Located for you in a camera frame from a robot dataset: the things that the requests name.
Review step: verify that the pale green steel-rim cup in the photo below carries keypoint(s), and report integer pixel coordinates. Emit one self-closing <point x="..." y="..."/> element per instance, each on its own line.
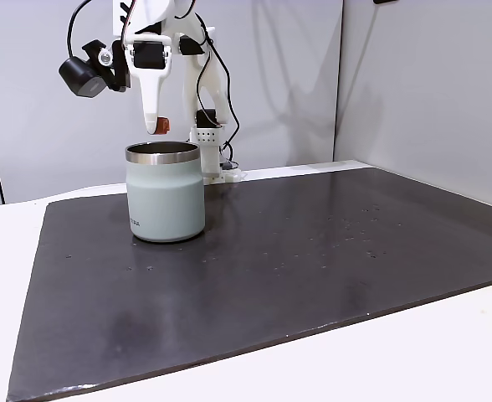
<point x="166" y="201"/>

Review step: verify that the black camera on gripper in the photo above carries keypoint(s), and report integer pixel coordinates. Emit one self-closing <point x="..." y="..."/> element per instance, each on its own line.
<point x="80" y="77"/>

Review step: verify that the dark grey table mat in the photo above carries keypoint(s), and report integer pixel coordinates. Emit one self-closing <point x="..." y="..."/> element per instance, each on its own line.
<point x="271" y="272"/>

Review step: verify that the black object on wall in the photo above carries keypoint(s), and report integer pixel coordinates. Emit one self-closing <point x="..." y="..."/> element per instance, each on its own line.
<point x="386" y="1"/>

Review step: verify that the red cube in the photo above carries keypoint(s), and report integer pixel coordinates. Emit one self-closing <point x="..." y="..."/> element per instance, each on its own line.
<point x="162" y="126"/>

